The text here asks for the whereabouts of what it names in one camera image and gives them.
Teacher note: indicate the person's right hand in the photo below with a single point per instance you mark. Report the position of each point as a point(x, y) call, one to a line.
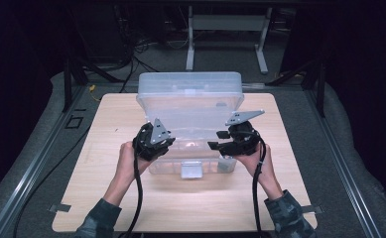
point(263, 168)

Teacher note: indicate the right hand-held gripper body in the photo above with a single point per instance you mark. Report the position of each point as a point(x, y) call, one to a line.
point(243, 140)

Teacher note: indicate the black stand leg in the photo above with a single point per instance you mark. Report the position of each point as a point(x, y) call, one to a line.
point(68, 82)
point(319, 86)

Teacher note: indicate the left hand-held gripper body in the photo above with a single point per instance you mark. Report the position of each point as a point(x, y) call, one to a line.
point(147, 147)

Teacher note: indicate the black tape square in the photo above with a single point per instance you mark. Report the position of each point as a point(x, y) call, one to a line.
point(74, 122)

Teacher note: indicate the person's left hand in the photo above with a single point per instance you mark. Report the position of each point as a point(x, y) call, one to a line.
point(129, 165)

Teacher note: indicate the yellow plug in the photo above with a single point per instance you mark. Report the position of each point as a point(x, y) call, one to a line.
point(92, 88)

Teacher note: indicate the grey tape strip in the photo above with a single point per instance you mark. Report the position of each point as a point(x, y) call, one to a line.
point(60, 208)
point(313, 209)

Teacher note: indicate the grey metal stand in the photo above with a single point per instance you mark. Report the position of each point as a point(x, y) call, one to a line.
point(228, 23)

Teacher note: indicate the aluminium floor rail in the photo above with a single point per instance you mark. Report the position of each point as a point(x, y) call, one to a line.
point(342, 165)
point(31, 168)

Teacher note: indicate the clear plastic storage box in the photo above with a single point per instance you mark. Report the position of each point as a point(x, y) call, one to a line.
point(190, 109)
point(167, 167)

